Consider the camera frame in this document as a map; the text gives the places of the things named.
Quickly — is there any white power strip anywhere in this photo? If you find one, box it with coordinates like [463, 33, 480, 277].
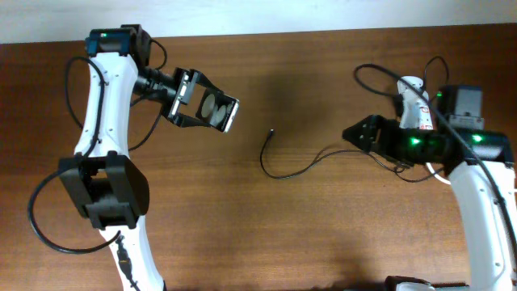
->
[397, 76, 433, 130]

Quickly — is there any black Samsung Galaxy smartphone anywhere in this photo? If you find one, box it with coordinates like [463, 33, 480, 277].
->
[195, 89, 240, 133]

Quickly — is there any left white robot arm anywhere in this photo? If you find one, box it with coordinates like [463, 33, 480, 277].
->
[59, 24, 239, 290]

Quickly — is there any black USB charging cable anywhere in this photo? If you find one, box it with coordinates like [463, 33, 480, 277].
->
[258, 55, 451, 183]

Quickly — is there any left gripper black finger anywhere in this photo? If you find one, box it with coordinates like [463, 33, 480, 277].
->
[192, 70, 223, 93]
[174, 113, 211, 128]

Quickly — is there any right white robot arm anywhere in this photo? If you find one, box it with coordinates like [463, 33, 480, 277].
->
[343, 85, 516, 290]

